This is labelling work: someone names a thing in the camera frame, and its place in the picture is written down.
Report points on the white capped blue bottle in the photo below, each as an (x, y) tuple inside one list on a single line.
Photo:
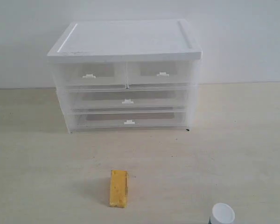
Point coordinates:
[(222, 214)]

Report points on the white plastic drawer cabinet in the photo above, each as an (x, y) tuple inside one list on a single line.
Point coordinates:
[(125, 42)]

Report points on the clear middle wide drawer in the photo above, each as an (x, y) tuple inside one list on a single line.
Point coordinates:
[(100, 100)]

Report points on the yellow cheese block sponge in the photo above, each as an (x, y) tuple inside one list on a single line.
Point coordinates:
[(118, 188)]

